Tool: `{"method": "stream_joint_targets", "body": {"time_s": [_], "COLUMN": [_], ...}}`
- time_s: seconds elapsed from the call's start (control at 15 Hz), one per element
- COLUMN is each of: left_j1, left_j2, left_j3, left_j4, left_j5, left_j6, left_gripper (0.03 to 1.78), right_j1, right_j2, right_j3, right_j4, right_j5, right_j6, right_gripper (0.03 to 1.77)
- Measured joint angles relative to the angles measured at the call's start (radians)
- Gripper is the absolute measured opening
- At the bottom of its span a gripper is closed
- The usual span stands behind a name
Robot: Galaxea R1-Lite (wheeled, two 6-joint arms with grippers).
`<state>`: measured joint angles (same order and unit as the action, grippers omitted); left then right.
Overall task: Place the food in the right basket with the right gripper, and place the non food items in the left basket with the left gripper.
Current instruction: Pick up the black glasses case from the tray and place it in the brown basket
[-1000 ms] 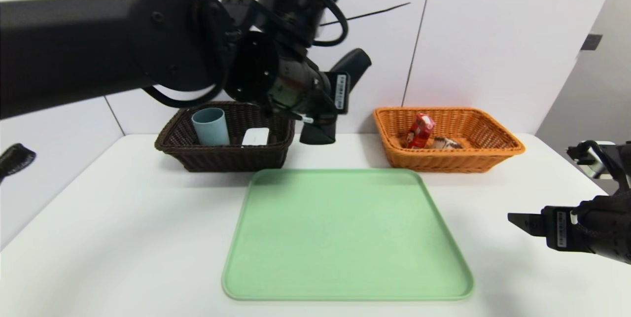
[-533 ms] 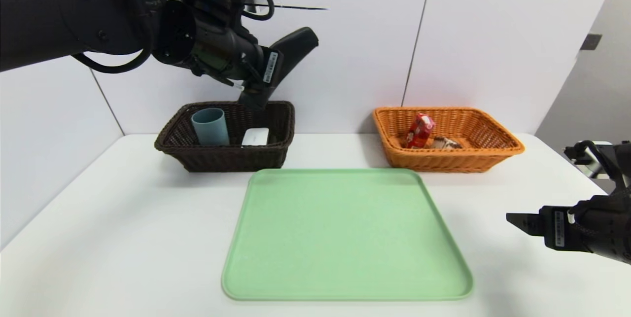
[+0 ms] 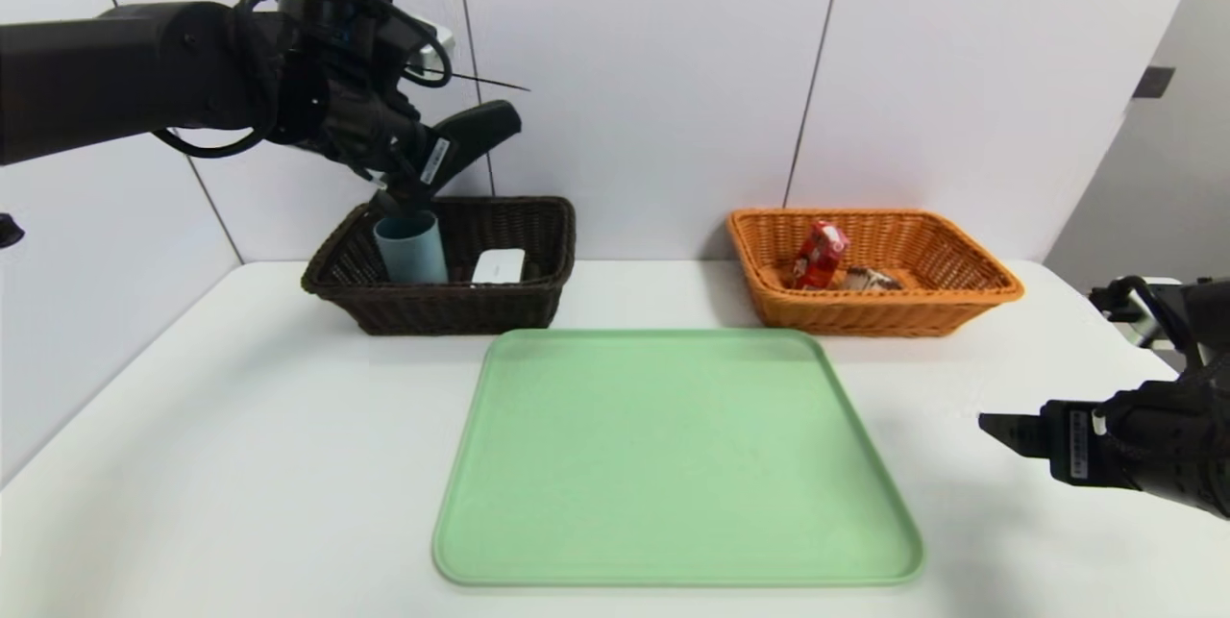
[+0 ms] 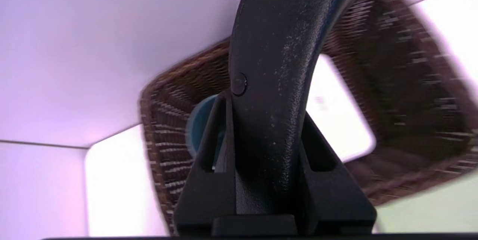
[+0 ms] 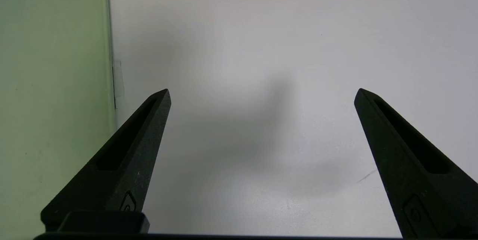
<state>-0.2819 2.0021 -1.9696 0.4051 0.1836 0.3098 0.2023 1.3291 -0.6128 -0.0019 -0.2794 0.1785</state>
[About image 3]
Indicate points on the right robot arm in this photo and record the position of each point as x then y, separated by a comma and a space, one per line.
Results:
1182, 445

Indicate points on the chocolate blueberry cake slice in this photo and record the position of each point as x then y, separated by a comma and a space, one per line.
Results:
870, 280

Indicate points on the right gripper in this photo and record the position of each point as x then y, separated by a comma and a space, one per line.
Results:
1076, 443

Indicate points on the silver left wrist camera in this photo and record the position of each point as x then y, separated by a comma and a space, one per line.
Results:
432, 37

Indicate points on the dark brown wicker basket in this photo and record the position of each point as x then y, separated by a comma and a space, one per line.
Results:
452, 310

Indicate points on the light green plastic tray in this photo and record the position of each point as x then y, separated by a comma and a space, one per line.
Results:
673, 464

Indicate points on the blue-grey plastic cup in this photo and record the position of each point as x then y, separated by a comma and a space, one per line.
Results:
413, 253

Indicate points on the small red juice carton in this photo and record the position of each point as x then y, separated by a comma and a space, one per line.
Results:
822, 253

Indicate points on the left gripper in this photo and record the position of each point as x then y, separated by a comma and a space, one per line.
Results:
432, 161

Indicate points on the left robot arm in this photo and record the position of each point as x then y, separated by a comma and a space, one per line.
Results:
144, 70

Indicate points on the dark wall bracket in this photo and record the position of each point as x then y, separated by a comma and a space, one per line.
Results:
1151, 83

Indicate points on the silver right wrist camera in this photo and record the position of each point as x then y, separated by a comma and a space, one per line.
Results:
1148, 310

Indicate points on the orange wicker basket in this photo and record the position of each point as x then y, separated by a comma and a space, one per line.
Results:
865, 315

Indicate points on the white whiteboard eraser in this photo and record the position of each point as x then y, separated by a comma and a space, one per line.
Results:
500, 267

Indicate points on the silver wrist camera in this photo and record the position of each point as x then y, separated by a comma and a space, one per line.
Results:
432, 37
1148, 310

